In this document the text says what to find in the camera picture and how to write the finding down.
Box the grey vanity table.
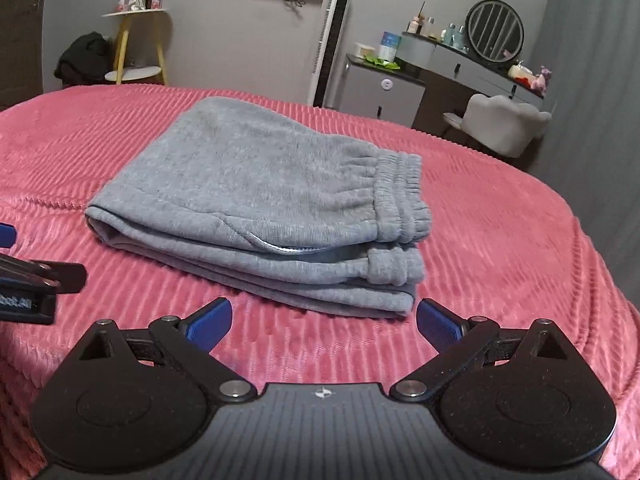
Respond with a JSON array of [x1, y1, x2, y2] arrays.
[[400, 32, 546, 128]]

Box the bottles on dresser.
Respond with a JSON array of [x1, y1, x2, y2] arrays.
[[407, 2, 427, 36]]

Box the round black-framed mirror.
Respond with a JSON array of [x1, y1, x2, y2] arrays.
[[464, 0, 525, 64]]

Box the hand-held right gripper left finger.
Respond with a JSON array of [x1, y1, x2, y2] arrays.
[[80, 297, 254, 404]]

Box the dark cloth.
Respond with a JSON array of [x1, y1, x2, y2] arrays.
[[54, 31, 117, 93]]

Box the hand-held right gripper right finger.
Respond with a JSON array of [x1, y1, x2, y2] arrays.
[[390, 298, 571, 404]]

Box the grey curtain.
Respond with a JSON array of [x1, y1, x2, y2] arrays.
[[539, 0, 640, 308]]

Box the red white bowl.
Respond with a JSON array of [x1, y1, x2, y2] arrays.
[[507, 61, 535, 84]]

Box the yellow side table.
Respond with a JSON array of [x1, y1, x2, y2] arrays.
[[101, 8, 168, 86]]

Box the white blue box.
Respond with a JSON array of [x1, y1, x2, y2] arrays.
[[377, 31, 403, 61]]

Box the grey bedside cabinet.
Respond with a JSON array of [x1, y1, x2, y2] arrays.
[[339, 54, 427, 129]]

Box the white upholstered chair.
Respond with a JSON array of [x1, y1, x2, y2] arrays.
[[442, 93, 552, 159]]

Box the pink ribbed blanket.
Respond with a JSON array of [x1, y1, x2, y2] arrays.
[[0, 84, 640, 480]]

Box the grey pants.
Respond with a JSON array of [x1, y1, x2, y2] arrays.
[[84, 96, 433, 320]]

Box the white tower air conditioner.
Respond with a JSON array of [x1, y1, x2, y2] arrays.
[[306, 0, 357, 109]]

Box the brown wooden door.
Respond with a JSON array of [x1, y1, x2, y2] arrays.
[[0, 0, 47, 112]]

